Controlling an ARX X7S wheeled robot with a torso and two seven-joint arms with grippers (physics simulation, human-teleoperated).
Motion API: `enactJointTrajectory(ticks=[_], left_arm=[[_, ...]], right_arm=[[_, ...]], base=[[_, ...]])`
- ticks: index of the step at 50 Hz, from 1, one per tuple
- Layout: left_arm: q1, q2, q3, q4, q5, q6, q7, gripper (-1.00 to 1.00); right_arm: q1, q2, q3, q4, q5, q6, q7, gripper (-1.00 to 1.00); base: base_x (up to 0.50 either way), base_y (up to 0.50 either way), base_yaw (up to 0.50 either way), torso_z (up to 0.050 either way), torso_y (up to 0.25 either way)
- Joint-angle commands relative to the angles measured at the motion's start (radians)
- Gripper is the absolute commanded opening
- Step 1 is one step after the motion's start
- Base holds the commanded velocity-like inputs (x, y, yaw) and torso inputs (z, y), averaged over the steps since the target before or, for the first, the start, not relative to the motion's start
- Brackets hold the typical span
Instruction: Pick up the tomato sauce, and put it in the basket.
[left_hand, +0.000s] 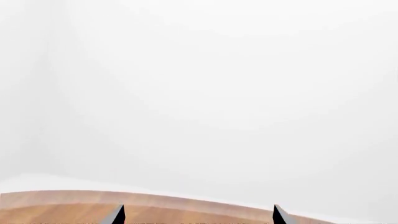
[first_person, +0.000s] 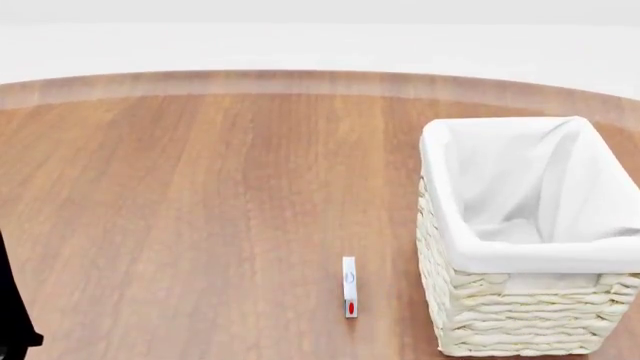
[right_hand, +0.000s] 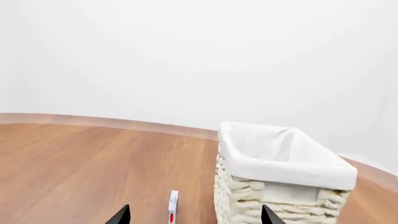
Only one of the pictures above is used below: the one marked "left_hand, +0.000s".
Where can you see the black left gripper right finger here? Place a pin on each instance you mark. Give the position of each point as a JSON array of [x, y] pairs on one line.
[[281, 217]]

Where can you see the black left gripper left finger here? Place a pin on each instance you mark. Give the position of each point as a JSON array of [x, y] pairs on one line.
[[115, 217]]

